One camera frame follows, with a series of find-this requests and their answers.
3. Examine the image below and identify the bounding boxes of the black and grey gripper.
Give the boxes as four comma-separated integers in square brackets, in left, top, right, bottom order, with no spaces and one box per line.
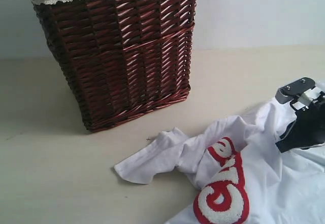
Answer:
[276,91,324,153]

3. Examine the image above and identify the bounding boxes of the white t-shirt with red print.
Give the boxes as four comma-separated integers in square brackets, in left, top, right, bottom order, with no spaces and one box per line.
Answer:
[114,99,324,223]

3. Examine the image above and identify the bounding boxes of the dark brown wicker basket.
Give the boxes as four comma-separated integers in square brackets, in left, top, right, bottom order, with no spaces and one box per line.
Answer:
[34,0,196,132]

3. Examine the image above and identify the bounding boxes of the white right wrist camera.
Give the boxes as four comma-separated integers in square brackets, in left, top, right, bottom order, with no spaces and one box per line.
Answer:
[275,77,315,104]

